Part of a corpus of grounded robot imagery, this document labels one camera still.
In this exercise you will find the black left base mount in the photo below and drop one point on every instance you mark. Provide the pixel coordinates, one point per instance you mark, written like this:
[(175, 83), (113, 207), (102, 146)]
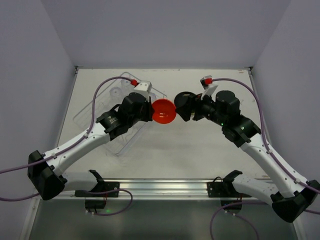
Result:
[(100, 186)]

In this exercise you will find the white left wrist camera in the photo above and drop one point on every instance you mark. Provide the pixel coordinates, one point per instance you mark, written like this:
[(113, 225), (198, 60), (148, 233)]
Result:
[(143, 88)]

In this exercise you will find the aluminium front rail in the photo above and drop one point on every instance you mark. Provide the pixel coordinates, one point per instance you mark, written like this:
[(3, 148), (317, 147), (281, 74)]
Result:
[(159, 188)]

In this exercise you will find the orange plastic bowl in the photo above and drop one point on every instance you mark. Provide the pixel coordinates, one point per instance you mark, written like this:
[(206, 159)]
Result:
[(164, 111)]

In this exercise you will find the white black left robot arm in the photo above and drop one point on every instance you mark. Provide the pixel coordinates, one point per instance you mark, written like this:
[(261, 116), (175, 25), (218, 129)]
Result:
[(47, 171)]

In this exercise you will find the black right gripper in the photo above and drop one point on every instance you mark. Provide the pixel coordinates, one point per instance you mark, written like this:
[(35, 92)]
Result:
[(197, 107)]

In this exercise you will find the black round plate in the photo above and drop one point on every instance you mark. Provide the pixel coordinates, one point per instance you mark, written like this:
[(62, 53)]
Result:
[(184, 99)]

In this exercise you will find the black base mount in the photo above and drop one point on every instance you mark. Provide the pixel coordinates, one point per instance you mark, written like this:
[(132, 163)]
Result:
[(100, 186), (223, 189)]

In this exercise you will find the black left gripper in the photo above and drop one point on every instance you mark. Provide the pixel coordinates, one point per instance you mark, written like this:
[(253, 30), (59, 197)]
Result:
[(147, 110)]

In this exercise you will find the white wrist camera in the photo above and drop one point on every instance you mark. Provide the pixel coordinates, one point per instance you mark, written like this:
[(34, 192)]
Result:
[(143, 88), (208, 85)]

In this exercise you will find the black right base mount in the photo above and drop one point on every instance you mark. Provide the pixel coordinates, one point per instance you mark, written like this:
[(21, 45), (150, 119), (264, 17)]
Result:
[(223, 189)]

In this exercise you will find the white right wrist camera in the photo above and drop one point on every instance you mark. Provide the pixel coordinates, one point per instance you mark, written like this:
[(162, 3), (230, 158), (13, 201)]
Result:
[(208, 85)]

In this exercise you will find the clear dish rack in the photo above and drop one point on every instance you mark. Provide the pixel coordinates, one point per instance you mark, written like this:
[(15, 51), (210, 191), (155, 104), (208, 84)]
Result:
[(86, 118)]

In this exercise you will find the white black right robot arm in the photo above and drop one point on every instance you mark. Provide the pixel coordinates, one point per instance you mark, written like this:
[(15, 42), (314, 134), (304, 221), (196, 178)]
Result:
[(289, 194)]

